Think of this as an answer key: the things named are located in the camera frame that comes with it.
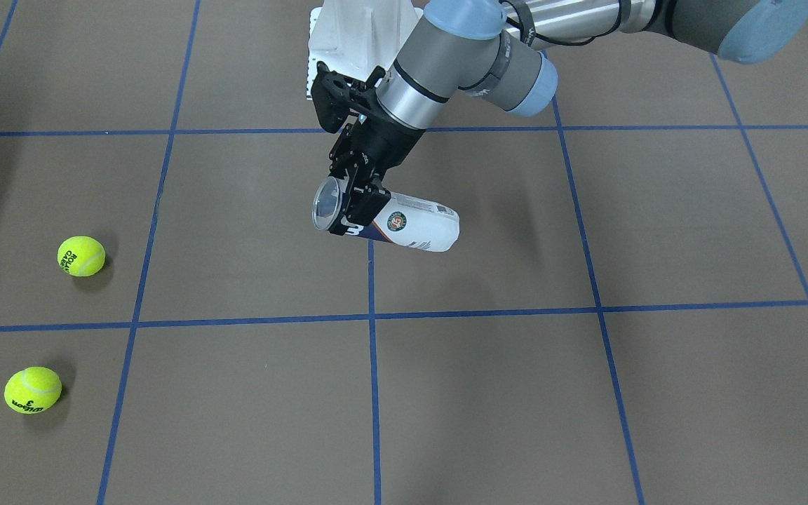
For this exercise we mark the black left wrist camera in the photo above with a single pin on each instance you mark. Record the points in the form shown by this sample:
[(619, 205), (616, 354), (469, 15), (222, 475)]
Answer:
[(337, 97)]

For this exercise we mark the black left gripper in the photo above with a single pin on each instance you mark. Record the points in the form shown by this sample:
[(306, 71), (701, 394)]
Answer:
[(388, 146)]

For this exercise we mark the white tennis ball can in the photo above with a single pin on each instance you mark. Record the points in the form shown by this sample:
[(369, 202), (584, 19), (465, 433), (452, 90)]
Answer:
[(407, 221)]

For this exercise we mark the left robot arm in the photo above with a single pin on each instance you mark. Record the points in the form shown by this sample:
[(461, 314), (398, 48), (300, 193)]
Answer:
[(492, 49)]

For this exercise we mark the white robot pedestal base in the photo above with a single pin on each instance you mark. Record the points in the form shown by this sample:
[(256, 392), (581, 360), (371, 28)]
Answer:
[(354, 37)]

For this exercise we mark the yellow Roland Garros tennis ball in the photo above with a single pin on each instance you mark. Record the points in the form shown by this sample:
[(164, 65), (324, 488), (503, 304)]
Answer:
[(81, 256)]

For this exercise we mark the yellow Wilson tennis ball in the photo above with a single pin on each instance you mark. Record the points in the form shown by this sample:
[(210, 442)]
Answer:
[(33, 390)]

